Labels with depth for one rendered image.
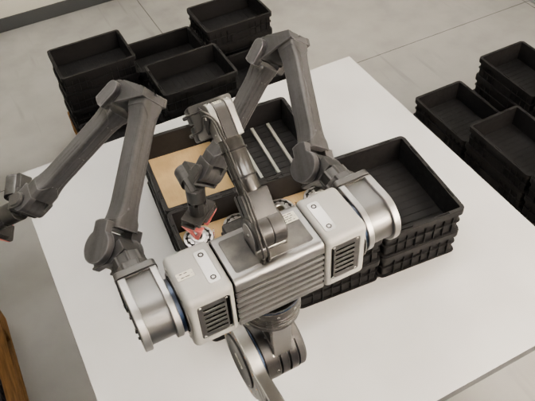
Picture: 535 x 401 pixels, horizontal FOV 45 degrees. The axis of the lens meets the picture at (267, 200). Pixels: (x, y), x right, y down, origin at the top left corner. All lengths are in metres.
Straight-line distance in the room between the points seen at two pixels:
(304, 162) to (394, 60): 2.96
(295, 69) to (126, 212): 0.56
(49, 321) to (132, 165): 1.83
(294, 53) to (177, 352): 1.01
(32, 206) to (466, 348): 1.34
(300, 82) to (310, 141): 0.16
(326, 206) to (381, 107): 1.60
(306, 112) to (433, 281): 0.92
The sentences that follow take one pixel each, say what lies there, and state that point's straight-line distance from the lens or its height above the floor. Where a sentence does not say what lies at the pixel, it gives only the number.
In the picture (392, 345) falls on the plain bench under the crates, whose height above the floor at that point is 0.70.
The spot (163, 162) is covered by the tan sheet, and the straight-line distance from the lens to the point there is 2.49.
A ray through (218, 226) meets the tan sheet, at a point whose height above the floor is 0.83.
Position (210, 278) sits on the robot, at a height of 1.53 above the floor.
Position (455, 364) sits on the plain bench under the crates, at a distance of 2.11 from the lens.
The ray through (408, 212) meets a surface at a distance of 2.28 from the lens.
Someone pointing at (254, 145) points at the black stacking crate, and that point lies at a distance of 2.51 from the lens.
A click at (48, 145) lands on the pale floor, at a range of 4.04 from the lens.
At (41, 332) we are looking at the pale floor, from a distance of 3.17.
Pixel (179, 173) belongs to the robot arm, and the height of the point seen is 1.20.
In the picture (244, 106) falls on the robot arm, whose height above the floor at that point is 1.42.
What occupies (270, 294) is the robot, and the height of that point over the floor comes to 1.43.
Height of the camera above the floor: 2.51
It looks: 47 degrees down
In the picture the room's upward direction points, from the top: 4 degrees counter-clockwise
